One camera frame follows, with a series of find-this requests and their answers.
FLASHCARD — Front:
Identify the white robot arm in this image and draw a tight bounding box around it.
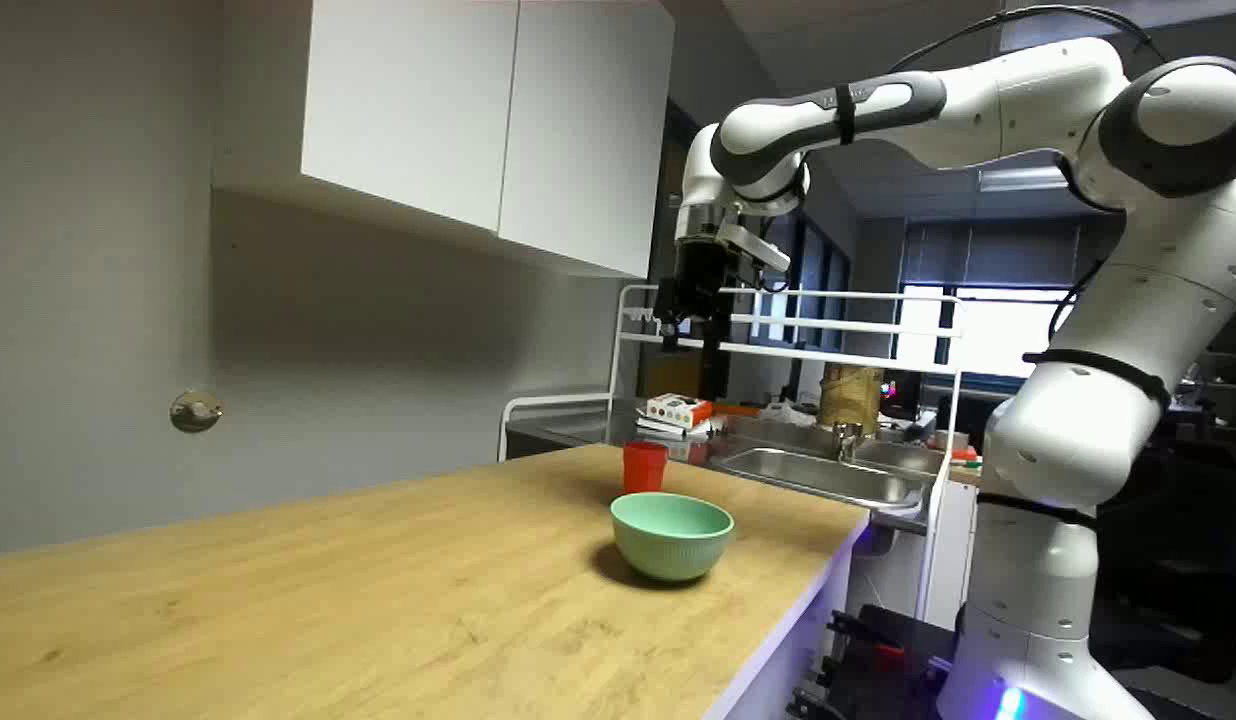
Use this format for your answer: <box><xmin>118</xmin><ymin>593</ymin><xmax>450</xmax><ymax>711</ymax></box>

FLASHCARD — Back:
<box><xmin>656</xmin><ymin>34</ymin><xmax>1236</xmax><ymax>720</ymax></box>

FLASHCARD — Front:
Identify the white wire dish rack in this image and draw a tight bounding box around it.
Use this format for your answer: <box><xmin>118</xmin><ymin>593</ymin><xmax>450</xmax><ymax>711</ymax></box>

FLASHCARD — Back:
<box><xmin>495</xmin><ymin>284</ymin><xmax>1058</xmax><ymax>629</ymax></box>

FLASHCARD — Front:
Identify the red plastic cup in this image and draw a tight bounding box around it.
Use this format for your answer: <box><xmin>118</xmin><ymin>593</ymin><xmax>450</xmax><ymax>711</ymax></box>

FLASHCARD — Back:
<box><xmin>624</xmin><ymin>440</ymin><xmax>670</xmax><ymax>490</ymax></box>

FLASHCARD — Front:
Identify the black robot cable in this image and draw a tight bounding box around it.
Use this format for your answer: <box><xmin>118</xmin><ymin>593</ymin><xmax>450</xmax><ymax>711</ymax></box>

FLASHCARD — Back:
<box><xmin>894</xmin><ymin>0</ymin><xmax>1170</xmax><ymax>72</ymax></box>

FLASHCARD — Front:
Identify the red white box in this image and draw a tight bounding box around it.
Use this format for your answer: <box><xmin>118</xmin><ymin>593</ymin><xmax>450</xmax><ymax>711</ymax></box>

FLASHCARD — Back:
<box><xmin>638</xmin><ymin>391</ymin><xmax>716</xmax><ymax>435</ymax></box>

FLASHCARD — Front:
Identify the round wall knob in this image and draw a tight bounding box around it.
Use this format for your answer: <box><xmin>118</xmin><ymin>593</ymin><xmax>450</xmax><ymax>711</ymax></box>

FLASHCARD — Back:
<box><xmin>169</xmin><ymin>388</ymin><xmax>224</xmax><ymax>435</ymax></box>

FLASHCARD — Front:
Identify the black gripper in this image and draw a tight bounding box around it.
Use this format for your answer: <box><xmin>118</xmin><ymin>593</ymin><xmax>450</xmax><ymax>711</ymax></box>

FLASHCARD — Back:
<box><xmin>652</xmin><ymin>244</ymin><xmax>731</xmax><ymax>398</ymax></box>

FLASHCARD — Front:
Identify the green ceramic bowl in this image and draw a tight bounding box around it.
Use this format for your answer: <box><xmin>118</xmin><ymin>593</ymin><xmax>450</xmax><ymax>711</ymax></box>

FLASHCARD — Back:
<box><xmin>610</xmin><ymin>490</ymin><xmax>738</xmax><ymax>585</ymax></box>

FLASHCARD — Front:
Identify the stainless steel sink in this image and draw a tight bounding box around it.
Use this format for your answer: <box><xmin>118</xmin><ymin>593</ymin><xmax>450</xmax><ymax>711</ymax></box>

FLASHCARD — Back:
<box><xmin>716</xmin><ymin>448</ymin><xmax>929</xmax><ymax>514</ymax></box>

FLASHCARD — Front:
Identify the white wall cabinet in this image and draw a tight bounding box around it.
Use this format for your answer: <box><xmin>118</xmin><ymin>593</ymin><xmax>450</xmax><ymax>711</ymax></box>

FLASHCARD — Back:
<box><xmin>213</xmin><ymin>0</ymin><xmax>680</xmax><ymax>284</ymax></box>

